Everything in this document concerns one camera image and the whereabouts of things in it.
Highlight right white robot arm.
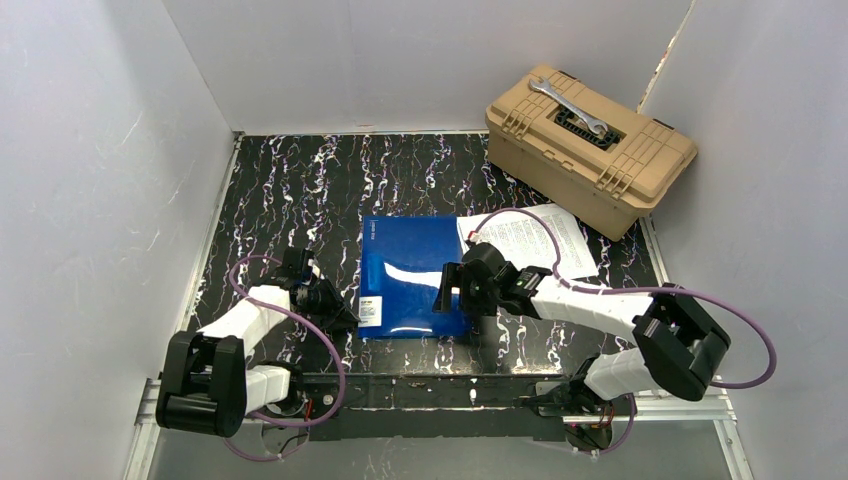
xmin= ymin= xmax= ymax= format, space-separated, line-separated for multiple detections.
xmin=432 ymin=243 xmax=731 ymax=413

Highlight aluminium frame rail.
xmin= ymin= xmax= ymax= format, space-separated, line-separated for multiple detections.
xmin=124 ymin=374 xmax=752 ymax=479

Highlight tan plastic toolbox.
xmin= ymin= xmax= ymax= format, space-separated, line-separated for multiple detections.
xmin=485 ymin=64 xmax=697 ymax=241

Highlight silver open-end wrench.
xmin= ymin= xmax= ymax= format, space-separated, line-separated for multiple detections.
xmin=528 ymin=77 xmax=609 ymax=137

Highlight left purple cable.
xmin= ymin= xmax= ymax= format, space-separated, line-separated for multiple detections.
xmin=222 ymin=254 xmax=348 ymax=464

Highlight white printed paper files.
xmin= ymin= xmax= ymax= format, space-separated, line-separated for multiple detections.
xmin=457 ymin=204 xmax=599 ymax=279

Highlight blue plastic folder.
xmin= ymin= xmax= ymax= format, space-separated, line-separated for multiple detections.
xmin=357 ymin=216 xmax=470 ymax=339

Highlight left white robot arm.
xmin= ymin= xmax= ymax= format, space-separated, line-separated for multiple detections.
xmin=155 ymin=247 xmax=359 ymax=438

